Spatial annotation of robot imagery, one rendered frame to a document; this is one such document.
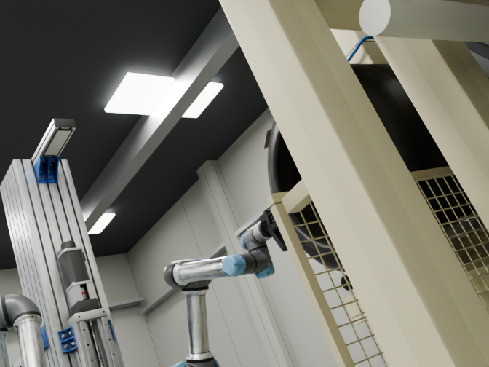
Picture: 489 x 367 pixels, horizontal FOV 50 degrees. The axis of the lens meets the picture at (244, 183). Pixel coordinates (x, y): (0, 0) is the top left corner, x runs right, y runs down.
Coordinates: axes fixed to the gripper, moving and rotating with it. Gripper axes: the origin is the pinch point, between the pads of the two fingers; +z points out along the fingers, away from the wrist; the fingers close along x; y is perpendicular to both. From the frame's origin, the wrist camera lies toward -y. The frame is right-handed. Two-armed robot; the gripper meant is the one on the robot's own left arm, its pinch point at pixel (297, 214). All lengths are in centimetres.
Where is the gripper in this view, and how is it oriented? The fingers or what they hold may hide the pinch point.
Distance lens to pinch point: 180.4
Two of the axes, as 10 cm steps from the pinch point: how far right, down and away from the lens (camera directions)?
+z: 4.6, -4.1, -7.9
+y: -3.2, -9.1, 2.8
